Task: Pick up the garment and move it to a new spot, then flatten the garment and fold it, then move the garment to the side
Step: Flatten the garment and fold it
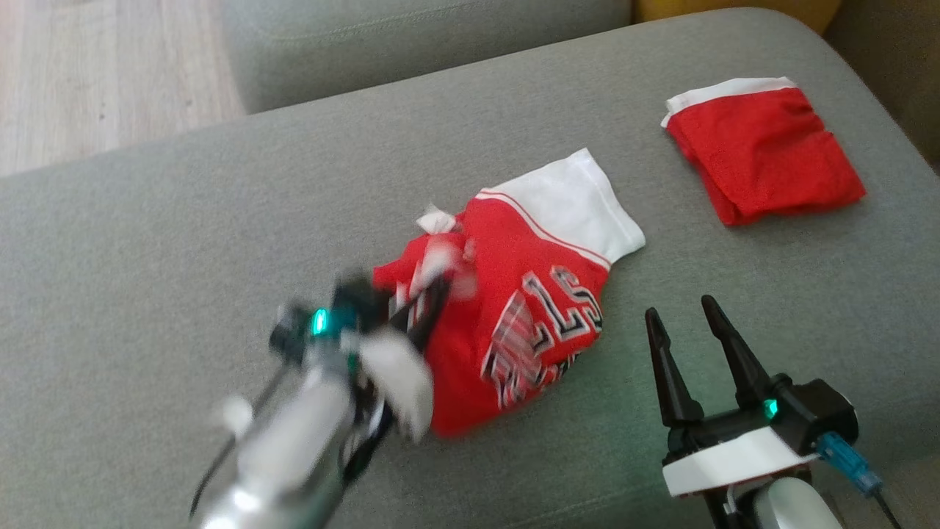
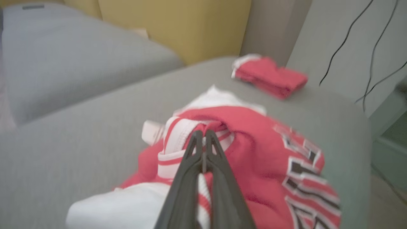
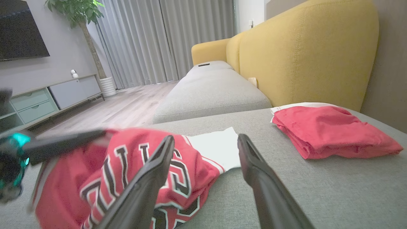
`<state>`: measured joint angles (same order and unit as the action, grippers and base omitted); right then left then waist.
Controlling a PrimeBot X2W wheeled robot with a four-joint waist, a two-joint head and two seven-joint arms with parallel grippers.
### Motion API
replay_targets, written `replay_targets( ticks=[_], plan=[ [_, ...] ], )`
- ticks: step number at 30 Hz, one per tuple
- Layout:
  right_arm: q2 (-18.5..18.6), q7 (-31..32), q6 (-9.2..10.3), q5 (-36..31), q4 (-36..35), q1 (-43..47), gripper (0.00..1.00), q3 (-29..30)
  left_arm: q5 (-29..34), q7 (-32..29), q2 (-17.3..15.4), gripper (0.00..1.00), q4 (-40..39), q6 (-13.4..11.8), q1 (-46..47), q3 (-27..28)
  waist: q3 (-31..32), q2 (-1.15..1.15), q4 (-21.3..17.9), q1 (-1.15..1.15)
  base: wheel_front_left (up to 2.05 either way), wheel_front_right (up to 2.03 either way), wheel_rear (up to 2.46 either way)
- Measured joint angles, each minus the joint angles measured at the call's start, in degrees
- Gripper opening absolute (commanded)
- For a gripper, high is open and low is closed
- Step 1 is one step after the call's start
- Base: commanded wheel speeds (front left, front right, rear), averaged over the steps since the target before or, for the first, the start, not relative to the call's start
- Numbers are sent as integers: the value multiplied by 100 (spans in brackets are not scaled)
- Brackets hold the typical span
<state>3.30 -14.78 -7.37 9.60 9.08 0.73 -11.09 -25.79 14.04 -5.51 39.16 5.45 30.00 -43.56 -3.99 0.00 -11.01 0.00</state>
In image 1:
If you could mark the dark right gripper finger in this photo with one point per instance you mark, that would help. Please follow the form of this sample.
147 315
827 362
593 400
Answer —
742 367
675 382

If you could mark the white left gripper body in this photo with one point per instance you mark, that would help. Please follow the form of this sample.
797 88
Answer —
400 382

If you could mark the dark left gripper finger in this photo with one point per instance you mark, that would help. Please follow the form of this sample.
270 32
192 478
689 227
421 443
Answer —
405 308
435 312

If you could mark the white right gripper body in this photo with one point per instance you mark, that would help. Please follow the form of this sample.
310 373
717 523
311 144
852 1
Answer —
734 459

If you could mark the red lettered jersey white sleeves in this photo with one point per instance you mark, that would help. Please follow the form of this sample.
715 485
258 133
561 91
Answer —
507 279

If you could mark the red shorts with white stripe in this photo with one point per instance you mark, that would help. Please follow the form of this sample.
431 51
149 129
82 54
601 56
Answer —
771 154

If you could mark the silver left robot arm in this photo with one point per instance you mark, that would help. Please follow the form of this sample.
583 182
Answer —
290 448

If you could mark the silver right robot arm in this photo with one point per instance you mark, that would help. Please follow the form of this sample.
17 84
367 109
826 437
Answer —
797 507

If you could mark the grey fabric ottoman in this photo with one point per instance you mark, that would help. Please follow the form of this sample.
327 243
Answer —
183 257

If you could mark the yellow and grey sofa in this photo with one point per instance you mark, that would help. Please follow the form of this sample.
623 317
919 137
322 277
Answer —
404 51

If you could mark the large yellow back cushion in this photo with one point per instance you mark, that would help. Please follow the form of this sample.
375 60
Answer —
734 11

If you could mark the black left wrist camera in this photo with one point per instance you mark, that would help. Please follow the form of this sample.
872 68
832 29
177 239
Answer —
345 308

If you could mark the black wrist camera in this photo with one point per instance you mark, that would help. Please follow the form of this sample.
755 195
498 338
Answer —
819 411
345 308

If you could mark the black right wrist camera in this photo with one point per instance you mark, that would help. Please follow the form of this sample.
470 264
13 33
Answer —
819 411

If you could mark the blue right camera plug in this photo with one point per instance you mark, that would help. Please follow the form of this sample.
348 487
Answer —
848 463

